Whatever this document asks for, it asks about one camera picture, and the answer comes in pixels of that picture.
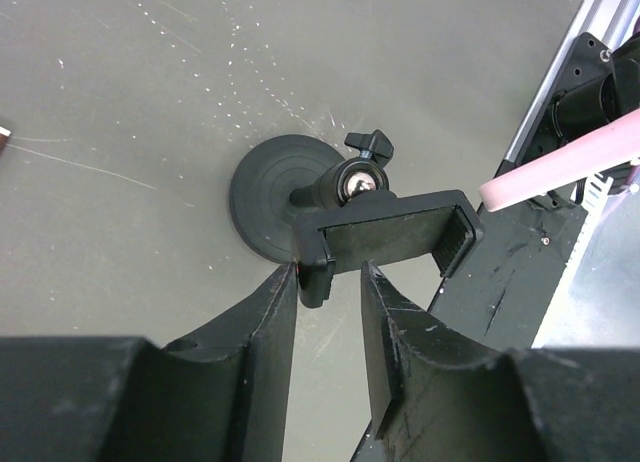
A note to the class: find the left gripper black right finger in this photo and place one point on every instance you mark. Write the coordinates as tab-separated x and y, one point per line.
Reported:
437	395

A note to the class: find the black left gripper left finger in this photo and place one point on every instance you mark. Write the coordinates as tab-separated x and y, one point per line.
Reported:
218	393

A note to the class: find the black phone stand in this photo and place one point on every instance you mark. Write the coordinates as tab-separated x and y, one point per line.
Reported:
294	198

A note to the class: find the black phone pink case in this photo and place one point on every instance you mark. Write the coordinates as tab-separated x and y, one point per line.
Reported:
604	148

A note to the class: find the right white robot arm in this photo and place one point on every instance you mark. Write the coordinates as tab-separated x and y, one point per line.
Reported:
599	86

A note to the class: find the colourful patchwork placemat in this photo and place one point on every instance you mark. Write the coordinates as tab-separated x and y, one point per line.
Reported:
5	135

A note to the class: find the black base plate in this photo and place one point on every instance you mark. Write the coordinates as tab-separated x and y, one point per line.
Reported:
501	293

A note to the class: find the grey slotted cable duct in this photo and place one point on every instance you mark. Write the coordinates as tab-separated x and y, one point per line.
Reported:
594	202

